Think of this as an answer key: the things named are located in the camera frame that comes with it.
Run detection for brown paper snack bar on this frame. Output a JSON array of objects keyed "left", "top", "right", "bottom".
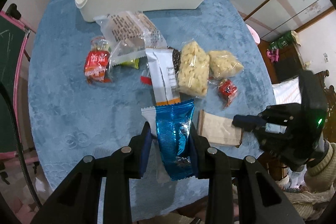
[{"left": 197, "top": 110, "right": 243, "bottom": 147}]

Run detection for small red snack packet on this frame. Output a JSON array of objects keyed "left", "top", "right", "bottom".
[{"left": 218, "top": 79, "right": 238, "bottom": 108}]

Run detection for blue foil snack packet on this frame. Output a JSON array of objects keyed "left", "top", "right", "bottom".
[{"left": 155, "top": 99, "right": 195, "bottom": 181}]

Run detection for clear bag puffed chunks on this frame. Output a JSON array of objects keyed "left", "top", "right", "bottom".
[{"left": 208, "top": 51, "right": 244, "bottom": 79}]

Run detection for white printed snack bar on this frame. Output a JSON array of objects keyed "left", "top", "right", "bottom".
[{"left": 141, "top": 106, "right": 170, "bottom": 184}]

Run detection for clear pack peanut puffs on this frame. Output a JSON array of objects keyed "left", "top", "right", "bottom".
[{"left": 177, "top": 40, "right": 210, "bottom": 98}]

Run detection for dark crinkled snack packet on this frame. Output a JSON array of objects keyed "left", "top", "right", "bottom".
[{"left": 168, "top": 47, "right": 181, "bottom": 74}]

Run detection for white orange wrapper bar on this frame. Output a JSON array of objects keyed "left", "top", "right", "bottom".
[{"left": 145, "top": 48, "right": 181, "bottom": 106}]

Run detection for small dark red packet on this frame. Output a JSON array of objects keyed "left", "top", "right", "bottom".
[{"left": 140, "top": 69, "right": 152, "bottom": 86}]

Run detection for red clear candy packet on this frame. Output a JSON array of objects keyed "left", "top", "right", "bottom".
[{"left": 84, "top": 36, "right": 112, "bottom": 84}]

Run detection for clear bag brown bread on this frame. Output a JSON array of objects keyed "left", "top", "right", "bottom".
[{"left": 94, "top": 11, "right": 167, "bottom": 66}]

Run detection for white striped bedding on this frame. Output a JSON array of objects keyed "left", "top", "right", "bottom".
[{"left": 272, "top": 77, "right": 301, "bottom": 105}]

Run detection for dark wooden cabinet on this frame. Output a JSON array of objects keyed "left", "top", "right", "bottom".
[{"left": 258, "top": 40, "right": 305, "bottom": 84}]

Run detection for pink toy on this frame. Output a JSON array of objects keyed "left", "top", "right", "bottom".
[{"left": 266, "top": 49, "right": 279, "bottom": 63}]

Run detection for blue plush table cover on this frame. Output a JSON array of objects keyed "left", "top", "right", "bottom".
[{"left": 28, "top": 0, "right": 276, "bottom": 189}]

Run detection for pink plastic stool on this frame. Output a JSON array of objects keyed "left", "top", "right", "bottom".
[{"left": 246, "top": 24, "right": 261, "bottom": 45}]

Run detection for green bag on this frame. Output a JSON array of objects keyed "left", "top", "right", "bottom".
[{"left": 268, "top": 31, "right": 295, "bottom": 51}]

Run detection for green yellow snack packet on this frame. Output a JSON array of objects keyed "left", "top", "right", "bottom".
[{"left": 121, "top": 59, "right": 139, "bottom": 69}]

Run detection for green chalkboard pink frame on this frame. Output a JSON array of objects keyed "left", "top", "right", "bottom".
[{"left": 0, "top": 3, "right": 40, "bottom": 183}]

